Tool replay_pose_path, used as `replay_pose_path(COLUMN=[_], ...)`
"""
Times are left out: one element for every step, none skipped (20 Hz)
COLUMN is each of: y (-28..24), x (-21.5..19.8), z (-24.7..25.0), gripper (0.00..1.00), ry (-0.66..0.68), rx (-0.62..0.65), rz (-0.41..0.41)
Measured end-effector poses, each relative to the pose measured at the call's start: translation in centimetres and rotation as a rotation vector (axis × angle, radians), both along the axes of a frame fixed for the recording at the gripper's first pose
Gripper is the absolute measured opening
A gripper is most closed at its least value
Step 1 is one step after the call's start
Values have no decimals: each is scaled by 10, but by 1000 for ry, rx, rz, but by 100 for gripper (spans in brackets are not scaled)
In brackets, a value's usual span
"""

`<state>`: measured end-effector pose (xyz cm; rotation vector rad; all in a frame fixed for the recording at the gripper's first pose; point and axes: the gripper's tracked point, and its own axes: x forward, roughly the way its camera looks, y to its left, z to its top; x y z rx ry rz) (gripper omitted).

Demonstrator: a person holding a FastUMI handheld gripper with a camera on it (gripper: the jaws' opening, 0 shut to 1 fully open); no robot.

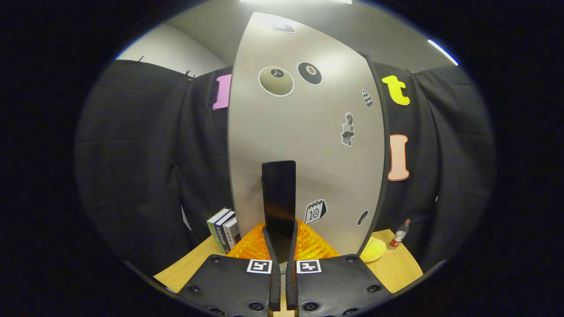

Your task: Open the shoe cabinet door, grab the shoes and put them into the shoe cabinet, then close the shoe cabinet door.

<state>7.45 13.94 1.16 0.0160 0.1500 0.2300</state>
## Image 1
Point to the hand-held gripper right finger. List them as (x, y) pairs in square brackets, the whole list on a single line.
[(291, 286)]

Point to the green and white book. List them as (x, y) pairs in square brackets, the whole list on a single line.
[(215, 229)]

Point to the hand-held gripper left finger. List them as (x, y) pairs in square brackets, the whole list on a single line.
[(275, 286)]

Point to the narrow ceiling light strip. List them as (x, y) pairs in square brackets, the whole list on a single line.
[(443, 51)]

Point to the dark blue book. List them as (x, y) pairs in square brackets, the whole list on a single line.
[(224, 231)]

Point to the clear plastic bottle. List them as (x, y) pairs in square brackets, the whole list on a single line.
[(398, 235)]

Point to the wide ceiling light panel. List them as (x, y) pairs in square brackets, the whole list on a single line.
[(295, 1)]

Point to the yellow plush toy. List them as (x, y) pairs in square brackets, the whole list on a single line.
[(373, 251)]

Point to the black backdrop cloth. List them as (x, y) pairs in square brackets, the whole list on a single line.
[(132, 154)]

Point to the grey shoe cabinet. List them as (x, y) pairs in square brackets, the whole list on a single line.
[(387, 123)]

